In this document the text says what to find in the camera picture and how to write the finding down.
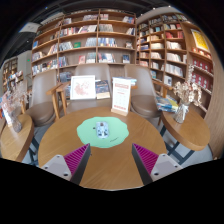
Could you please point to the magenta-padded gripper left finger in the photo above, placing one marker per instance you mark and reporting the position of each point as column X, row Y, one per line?
column 77, row 159

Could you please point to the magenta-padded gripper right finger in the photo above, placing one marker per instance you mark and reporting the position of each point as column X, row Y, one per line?
column 146, row 159

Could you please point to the transparent computer mouse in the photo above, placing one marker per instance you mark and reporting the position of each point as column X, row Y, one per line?
column 102, row 130

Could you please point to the green smiley mouse pad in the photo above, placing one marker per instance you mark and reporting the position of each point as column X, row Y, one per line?
column 86, row 133

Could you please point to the round wooden side table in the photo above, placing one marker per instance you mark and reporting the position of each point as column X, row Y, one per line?
column 15, row 141
column 188, row 131

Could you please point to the glass vase with beige flowers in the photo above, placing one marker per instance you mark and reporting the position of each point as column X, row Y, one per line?
column 181, row 113

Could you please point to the blue book pile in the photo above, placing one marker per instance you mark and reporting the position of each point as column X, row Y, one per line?
column 166, row 104

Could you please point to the brown leather armchair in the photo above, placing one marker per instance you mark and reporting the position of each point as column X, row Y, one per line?
column 143, row 100
column 41, row 106
column 90, row 69

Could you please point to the white red sign stand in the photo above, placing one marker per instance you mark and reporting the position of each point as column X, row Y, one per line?
column 121, row 95

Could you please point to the glass vase with pink flowers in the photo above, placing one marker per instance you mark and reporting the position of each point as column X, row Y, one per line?
column 16, row 123

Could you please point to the white picture book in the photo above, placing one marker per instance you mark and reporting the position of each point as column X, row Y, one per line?
column 82, row 87

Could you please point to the dark cover book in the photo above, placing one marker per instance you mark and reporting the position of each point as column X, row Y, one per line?
column 102, row 88

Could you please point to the stack of blue books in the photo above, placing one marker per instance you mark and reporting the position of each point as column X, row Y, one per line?
column 132, row 81

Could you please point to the small white table card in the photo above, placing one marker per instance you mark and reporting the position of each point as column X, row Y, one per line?
column 6, row 111

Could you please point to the distant wooden bookshelf unit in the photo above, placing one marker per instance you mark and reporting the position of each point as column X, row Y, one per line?
column 11, row 71

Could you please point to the angled wooden bookshelf unit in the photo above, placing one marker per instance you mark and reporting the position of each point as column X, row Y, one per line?
column 173, row 46

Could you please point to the wide wooden bookshelf unit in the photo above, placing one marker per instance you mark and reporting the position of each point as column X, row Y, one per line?
column 83, row 33

